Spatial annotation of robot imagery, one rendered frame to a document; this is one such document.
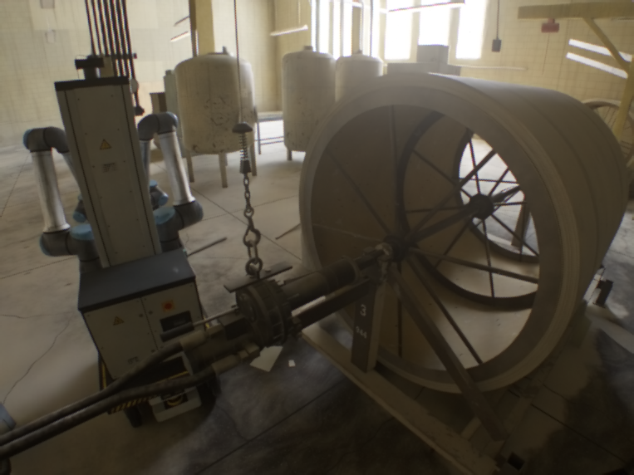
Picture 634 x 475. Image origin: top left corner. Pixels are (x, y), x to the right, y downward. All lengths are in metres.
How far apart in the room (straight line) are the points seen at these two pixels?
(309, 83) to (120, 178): 5.47
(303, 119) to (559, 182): 6.11
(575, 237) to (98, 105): 2.09
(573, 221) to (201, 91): 5.21
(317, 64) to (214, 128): 2.53
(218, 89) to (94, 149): 3.92
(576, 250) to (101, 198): 2.12
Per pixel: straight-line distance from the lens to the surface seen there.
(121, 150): 1.91
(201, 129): 5.75
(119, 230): 2.02
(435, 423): 1.90
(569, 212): 1.32
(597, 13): 7.59
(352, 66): 7.85
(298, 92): 7.01
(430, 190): 3.38
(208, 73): 5.65
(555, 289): 1.42
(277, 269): 1.21
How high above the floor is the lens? 1.71
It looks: 26 degrees down
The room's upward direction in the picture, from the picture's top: straight up
